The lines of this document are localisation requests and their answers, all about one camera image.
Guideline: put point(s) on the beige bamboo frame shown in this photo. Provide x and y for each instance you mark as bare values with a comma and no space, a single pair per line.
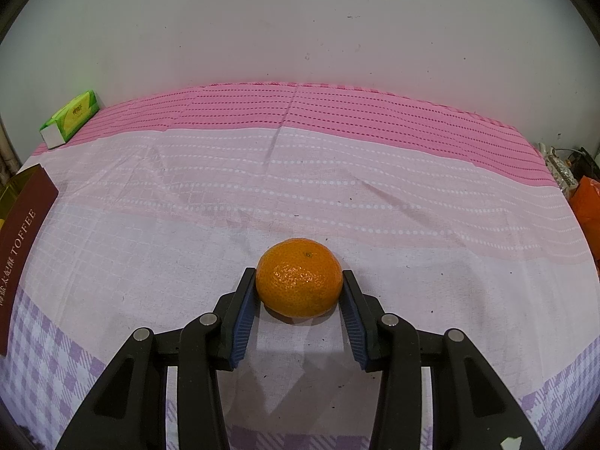
5,150

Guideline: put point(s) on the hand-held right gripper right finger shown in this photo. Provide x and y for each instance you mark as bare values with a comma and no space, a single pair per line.
351,318

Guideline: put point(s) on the green tissue box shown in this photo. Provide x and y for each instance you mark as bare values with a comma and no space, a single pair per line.
75,112

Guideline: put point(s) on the dark red tin box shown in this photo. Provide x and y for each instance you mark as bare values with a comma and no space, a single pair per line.
23,225

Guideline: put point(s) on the silver foil packet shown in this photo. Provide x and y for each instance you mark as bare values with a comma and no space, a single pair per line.
558,168

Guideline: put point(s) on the deep orange mandarin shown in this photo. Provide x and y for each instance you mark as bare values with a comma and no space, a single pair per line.
300,276

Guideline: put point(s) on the orange plastic bag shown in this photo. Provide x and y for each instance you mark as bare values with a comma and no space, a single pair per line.
588,206

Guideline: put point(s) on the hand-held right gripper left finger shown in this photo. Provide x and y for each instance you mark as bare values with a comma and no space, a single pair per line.
243,318

